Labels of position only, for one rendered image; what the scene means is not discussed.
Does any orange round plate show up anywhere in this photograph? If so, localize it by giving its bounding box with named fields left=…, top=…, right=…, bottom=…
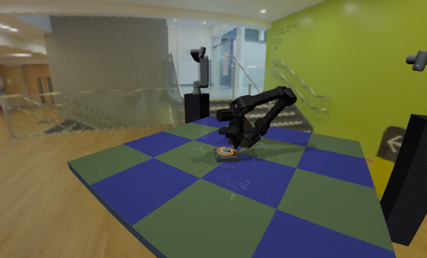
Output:
left=216, top=147, right=237, bottom=156

